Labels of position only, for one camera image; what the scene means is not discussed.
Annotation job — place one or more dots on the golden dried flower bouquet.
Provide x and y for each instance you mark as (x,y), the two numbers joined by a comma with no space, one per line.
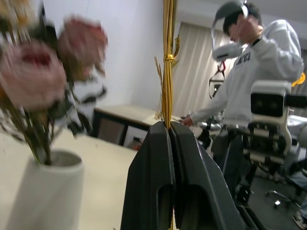
(168,79)

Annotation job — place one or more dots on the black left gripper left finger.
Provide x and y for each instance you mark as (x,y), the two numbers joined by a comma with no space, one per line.
(148,172)

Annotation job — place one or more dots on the white ceramic vase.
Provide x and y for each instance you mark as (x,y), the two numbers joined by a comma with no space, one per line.
(48,191)

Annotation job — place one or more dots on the red and black hanging harness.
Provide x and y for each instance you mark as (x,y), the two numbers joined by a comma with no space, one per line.
(217,81)

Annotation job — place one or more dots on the office chair wheeled base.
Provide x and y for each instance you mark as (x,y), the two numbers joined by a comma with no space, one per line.
(283,197)

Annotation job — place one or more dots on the person in grey hoodie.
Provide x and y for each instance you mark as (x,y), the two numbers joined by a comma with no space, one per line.
(261,79)

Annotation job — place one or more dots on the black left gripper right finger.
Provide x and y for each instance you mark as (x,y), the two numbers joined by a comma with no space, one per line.
(196,182)

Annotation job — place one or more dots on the beige curtain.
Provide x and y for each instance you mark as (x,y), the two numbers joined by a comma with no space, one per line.
(194,72)

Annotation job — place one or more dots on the person in blue jeans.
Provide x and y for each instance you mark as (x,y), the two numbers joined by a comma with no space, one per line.
(299,182)

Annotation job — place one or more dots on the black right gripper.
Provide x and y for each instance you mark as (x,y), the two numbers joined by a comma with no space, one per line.
(261,143)

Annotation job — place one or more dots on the yellow round object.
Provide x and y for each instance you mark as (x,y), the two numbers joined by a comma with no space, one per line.
(299,80)

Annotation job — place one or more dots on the pink rose bouquet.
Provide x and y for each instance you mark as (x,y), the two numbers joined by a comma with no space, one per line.
(31,76)

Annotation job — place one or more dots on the white VR headset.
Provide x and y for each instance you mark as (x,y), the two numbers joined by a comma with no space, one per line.
(226,51)

